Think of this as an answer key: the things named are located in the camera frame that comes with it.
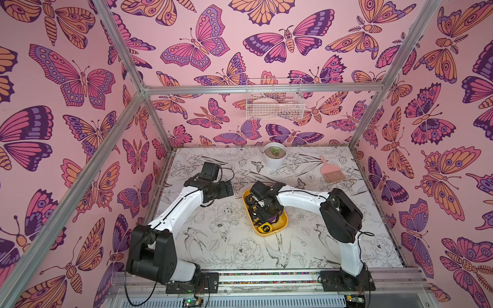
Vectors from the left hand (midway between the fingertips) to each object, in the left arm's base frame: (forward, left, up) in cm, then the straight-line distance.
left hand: (225, 190), depth 88 cm
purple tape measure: (-9, -23, -11) cm, 27 cm away
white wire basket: (+38, -23, +23) cm, 50 cm away
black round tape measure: (0, -11, -8) cm, 14 cm away
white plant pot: (+23, -24, -1) cm, 34 cm away
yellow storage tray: (-14, -24, -8) cm, 29 cm away
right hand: (-8, -18, -11) cm, 22 cm away
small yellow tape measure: (-14, -18, -9) cm, 25 cm away
